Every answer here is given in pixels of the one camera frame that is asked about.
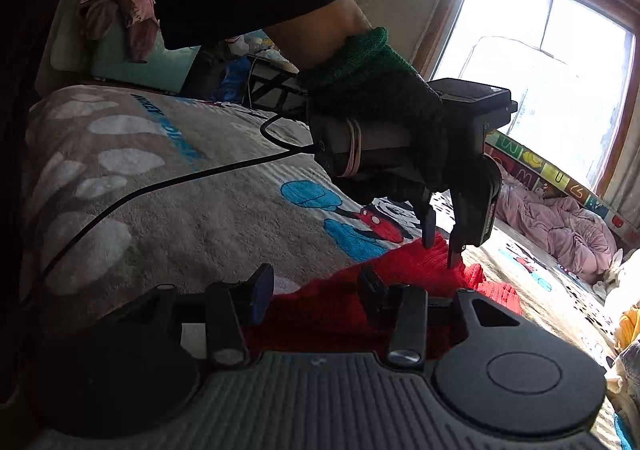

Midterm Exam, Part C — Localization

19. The white bedding pile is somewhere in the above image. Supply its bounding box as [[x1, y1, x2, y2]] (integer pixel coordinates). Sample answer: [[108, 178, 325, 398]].
[[592, 250, 640, 311]]

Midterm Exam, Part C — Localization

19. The person's left hand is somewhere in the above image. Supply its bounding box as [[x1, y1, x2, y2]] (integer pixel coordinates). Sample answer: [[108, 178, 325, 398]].
[[297, 27, 451, 218]]

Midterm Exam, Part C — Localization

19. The white garment with purple print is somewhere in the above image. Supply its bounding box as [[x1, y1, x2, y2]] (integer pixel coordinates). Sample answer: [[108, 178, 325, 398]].
[[605, 340, 640, 431]]

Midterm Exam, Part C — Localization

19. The white top desk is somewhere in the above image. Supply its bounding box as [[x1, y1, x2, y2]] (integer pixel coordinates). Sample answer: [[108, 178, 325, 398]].
[[245, 54, 311, 115]]

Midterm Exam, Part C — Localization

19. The green storage box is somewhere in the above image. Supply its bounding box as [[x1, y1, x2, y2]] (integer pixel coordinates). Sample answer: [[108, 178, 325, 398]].
[[92, 20, 201, 95]]

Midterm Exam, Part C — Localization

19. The desk clutter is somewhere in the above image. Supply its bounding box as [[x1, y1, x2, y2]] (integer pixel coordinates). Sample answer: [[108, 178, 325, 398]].
[[225, 30, 301, 75]]

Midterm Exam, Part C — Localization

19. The wooden framed window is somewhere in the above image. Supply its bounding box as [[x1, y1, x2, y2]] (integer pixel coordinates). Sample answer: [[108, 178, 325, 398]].
[[415, 0, 640, 201]]

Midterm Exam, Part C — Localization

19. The cartoon mouse printed blanket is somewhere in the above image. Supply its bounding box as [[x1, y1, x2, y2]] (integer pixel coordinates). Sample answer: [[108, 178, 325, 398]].
[[20, 84, 621, 450]]

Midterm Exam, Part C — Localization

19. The colourful alphabet headboard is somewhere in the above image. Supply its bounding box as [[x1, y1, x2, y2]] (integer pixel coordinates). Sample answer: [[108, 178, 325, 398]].
[[482, 127, 640, 243]]

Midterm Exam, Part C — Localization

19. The pink quilt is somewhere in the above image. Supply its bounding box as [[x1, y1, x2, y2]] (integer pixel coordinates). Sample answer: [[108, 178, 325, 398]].
[[492, 167, 621, 285]]

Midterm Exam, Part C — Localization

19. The yellow knit garment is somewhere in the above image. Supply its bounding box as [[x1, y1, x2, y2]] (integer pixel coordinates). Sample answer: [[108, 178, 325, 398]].
[[612, 304, 640, 351]]

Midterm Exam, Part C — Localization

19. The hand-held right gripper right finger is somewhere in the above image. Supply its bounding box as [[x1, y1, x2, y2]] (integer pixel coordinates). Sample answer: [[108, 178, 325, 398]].
[[359, 265, 524, 369]]

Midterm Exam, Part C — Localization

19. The person's dark clothing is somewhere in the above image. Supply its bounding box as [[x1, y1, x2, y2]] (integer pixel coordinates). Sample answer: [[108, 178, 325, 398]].
[[0, 0, 91, 411]]

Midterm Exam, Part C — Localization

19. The blue plastic bag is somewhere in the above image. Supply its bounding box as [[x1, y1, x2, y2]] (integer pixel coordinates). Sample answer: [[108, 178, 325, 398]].
[[217, 57, 251, 103]]

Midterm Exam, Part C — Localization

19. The black cable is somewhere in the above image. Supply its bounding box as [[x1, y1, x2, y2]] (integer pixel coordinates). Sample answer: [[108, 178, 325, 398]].
[[20, 112, 321, 315]]

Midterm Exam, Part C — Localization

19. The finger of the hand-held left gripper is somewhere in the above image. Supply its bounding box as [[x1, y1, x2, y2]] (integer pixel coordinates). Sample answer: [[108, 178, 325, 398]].
[[446, 190, 471, 271], [421, 202, 439, 249]]

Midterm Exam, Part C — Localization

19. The red knit sweater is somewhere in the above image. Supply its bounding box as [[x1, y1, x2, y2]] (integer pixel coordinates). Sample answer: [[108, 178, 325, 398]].
[[245, 232, 523, 366]]

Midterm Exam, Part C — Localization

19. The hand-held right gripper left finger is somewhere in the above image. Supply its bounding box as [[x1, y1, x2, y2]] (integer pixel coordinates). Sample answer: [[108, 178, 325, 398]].
[[115, 262, 276, 367]]

